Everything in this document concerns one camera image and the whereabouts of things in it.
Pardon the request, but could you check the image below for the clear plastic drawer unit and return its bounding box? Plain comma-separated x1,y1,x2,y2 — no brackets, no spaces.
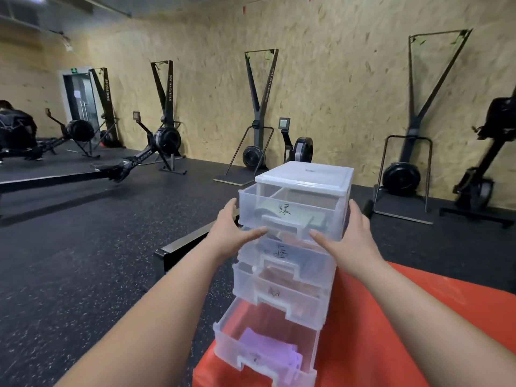
255,161,355,319

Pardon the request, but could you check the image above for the black ski machine with stand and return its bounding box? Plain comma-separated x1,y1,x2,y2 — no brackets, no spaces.
88,68,124,149
372,29,473,225
151,60,186,157
212,48,280,187

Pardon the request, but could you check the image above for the person's right forearm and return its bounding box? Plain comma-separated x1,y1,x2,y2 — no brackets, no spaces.
359,261,516,387

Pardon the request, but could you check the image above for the purple band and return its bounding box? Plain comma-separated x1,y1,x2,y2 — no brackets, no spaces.
238,328,304,377

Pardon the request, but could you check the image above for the stack of blue bands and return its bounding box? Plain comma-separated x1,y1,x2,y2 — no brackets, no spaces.
264,233,325,277

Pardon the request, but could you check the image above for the translucent plastic drawer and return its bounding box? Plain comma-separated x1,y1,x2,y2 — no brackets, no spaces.
238,227,338,290
232,261,332,331
212,298,322,387
238,183,349,243

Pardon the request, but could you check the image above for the black upright rowing machine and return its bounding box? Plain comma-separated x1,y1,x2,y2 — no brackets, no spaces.
439,86,516,230

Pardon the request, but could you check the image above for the grey glass door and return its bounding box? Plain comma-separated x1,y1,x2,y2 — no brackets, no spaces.
60,67,102,125

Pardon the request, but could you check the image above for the person's right hand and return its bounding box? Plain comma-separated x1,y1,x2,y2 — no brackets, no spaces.
309,198,389,282

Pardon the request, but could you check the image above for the stack of green bands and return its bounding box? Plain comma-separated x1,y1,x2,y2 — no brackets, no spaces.
254,201,327,230

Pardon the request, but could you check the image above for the red soft plyo box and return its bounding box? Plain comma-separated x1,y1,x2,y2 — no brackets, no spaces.
192,261,516,387

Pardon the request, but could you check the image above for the person's left hand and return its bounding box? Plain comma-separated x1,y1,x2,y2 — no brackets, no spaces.
209,197,270,263

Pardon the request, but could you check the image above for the person's left forearm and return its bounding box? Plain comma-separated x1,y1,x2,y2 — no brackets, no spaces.
56,241,239,387

